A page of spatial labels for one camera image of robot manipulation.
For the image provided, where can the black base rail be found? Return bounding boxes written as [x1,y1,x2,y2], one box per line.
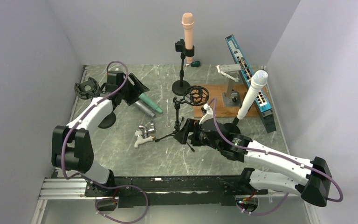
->
[84,175,268,208]

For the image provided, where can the black shock mount desk stand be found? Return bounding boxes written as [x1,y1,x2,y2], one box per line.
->
[74,77,116,129]

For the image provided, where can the blue network switch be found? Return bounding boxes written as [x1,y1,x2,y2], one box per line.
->
[225,35,276,133]

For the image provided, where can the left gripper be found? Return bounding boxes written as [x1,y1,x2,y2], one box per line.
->
[119,73,150,106]

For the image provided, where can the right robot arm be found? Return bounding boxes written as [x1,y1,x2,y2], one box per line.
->
[174,119,332,207]

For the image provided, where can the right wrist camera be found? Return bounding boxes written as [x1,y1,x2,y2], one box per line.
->
[200,103,213,125]

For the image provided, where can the white microphone silver grille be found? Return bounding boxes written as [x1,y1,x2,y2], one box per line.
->
[237,70,268,120]

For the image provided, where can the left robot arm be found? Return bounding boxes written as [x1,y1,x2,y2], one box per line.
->
[51,71,149,196]

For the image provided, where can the black tripod shock mount stand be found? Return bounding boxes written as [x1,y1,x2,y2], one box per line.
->
[154,85,210,152]

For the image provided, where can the wooden board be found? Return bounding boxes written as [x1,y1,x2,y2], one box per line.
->
[193,84,259,118]

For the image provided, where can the green handled screwdriver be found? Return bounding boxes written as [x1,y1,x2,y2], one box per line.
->
[186,61,201,67]

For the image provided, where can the black round base clip stand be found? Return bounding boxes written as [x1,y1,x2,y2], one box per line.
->
[172,39,195,96]

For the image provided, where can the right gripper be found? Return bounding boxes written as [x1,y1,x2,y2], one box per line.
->
[174,118,222,151]

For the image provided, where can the grey condenser microphone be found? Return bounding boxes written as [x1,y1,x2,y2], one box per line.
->
[134,100,156,118]

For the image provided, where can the peach pink microphone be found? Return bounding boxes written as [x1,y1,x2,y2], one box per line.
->
[182,12,194,50]

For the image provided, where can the metal bracket on post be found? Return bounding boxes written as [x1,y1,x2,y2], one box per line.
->
[216,64,241,107]

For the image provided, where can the mint green microphone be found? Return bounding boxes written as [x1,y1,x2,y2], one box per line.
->
[139,93,163,114]

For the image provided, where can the white and chrome faucet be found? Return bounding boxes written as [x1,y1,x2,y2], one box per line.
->
[134,120,156,148]

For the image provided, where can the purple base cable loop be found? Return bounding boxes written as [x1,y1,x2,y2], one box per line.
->
[95,185,150,224]

